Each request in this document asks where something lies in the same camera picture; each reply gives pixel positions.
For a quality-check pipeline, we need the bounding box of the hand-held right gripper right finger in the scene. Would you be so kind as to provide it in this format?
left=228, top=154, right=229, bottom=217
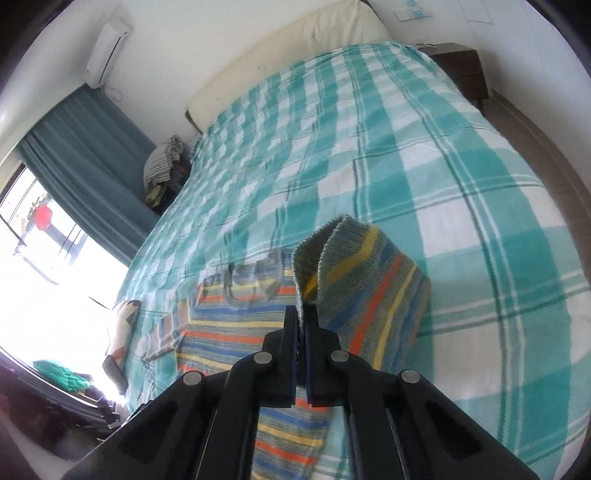
left=298, top=316, right=541, bottom=480

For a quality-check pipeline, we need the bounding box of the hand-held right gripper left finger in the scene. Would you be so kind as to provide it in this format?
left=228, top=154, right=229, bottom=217
left=62, top=305, right=301, bottom=480

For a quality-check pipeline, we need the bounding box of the striped knit t-shirt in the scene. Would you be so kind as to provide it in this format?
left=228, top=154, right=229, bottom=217
left=175, top=215, right=432, bottom=480

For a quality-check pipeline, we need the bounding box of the printed cushion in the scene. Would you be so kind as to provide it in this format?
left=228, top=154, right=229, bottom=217
left=107, top=299, right=141, bottom=365

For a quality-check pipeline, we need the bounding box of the black phone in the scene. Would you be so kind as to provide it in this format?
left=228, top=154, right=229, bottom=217
left=102, top=354, right=130, bottom=395

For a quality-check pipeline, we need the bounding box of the dark bedside table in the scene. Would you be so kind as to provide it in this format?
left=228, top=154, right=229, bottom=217
left=150, top=159, right=192, bottom=217

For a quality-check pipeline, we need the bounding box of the bed with teal plaid cover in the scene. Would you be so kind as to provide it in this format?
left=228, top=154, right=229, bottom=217
left=113, top=41, right=591, bottom=480

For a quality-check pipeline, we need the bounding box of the folded checked cloth pile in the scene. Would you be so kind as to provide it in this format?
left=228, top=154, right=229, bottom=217
left=143, top=135, right=185, bottom=191

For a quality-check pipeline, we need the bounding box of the window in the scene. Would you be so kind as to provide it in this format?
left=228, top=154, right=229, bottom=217
left=0, top=161, right=134, bottom=384

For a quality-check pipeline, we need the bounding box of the teal curtain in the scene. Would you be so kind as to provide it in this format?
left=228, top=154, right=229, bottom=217
left=17, top=83, right=160, bottom=268

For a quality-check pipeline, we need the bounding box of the cream padded headboard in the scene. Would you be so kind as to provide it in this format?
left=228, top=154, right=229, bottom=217
left=185, top=0, right=391, bottom=134

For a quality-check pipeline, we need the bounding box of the brown bedside table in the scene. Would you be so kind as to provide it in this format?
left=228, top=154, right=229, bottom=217
left=427, top=42, right=492, bottom=114

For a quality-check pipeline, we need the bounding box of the white air conditioner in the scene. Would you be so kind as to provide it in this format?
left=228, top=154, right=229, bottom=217
left=84, top=17, right=134, bottom=88

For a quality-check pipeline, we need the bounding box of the white wall switch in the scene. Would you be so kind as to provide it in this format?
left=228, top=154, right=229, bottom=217
left=396, top=0, right=432, bottom=20

